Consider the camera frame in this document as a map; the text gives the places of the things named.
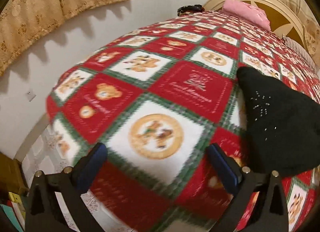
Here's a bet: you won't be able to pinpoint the black pants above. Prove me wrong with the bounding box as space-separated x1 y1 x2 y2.
236 67 319 177

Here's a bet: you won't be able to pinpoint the striped pillow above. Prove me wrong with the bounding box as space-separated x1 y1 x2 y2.
283 35 317 72

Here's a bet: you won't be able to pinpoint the beige curtain on side wall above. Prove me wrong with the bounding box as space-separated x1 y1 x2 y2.
1 0 127 73

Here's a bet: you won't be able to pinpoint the pink folded blanket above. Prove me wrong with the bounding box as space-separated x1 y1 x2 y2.
222 0 271 32

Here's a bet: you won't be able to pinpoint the red patchwork bear bedspread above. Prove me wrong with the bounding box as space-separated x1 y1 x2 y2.
46 12 319 231

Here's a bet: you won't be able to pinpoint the black object beside bed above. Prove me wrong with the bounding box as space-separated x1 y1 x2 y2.
177 4 205 16

